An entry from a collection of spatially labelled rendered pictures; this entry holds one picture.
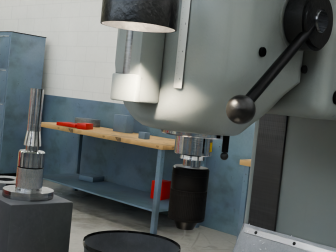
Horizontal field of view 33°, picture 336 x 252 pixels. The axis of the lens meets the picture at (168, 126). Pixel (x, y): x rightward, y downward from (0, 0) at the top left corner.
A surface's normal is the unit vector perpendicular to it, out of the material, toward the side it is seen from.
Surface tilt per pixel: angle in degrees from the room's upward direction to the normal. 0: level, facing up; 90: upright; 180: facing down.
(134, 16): 90
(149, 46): 90
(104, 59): 90
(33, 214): 90
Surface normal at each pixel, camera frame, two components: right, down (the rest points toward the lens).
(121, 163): -0.68, -0.03
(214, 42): -0.07, 0.04
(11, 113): 0.73, 0.11
